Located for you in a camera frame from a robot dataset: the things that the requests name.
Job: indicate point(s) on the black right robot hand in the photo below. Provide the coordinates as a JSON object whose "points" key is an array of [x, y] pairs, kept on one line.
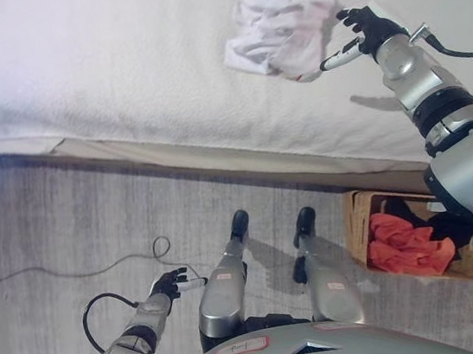
{"points": [[374, 28]]}

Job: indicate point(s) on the black garment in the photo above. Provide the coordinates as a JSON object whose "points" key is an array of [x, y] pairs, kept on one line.
{"points": [[452, 229]]}

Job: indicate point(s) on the silver robot leg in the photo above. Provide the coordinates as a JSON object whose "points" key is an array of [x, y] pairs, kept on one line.
{"points": [[223, 292], [332, 291]]}

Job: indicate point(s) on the white garment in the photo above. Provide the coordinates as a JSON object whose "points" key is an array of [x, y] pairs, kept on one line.
{"points": [[275, 36]]}

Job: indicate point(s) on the bed with white blanket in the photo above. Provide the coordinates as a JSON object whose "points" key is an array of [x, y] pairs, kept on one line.
{"points": [[118, 70]]}

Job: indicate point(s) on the silver left robot leg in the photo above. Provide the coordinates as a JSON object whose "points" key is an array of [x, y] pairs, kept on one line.
{"points": [[223, 292]]}

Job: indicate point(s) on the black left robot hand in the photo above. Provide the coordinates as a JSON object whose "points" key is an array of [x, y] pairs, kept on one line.
{"points": [[168, 284]]}

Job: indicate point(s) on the orange garment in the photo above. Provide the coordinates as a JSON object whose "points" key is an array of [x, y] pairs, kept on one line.
{"points": [[402, 246]]}

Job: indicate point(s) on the woven wicker basket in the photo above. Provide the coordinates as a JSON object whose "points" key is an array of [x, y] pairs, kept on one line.
{"points": [[357, 231]]}

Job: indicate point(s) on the silver right robot leg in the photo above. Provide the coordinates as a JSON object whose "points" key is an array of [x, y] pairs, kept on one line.
{"points": [[332, 291]]}

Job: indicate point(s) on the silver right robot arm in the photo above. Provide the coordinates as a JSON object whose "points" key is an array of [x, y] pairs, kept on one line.
{"points": [[466, 164]]}

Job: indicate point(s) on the grey rug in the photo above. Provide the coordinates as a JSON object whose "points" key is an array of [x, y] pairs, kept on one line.
{"points": [[70, 207]]}

